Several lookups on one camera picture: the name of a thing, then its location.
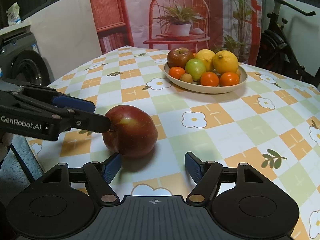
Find white printed packet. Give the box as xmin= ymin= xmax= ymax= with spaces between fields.
xmin=6 ymin=2 xmax=22 ymax=25

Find beige round plate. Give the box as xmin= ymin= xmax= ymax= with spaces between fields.
xmin=164 ymin=61 xmax=248 ymax=94

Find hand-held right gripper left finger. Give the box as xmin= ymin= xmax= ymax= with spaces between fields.
xmin=41 ymin=152 xmax=123 ymax=204

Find printed red backdrop cloth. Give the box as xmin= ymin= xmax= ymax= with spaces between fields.
xmin=86 ymin=0 xmax=263 ymax=65

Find green apple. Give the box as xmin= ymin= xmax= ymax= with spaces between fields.
xmin=185 ymin=58 xmax=207 ymax=81

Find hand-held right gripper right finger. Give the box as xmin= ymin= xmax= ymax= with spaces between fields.
xmin=184 ymin=152 xmax=265 ymax=203

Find small red apple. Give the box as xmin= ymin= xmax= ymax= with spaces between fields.
xmin=167 ymin=48 xmax=194 ymax=68

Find person's left hand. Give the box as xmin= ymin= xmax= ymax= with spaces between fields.
xmin=0 ymin=132 xmax=14 ymax=165

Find yellow lemon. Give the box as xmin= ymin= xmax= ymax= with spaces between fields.
xmin=212 ymin=50 xmax=239 ymax=75
xmin=195 ymin=49 xmax=216 ymax=72

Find grey washing machine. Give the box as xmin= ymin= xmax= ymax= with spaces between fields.
xmin=0 ymin=29 xmax=55 ymax=85

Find large red apple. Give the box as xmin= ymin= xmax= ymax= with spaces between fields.
xmin=102 ymin=105 xmax=158 ymax=158

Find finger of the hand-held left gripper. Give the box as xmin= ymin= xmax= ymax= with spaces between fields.
xmin=54 ymin=106 xmax=112 ymax=133
xmin=51 ymin=94 xmax=96 ymax=114

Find black exercise bike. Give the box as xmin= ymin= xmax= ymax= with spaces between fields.
xmin=256 ymin=0 xmax=320 ymax=85

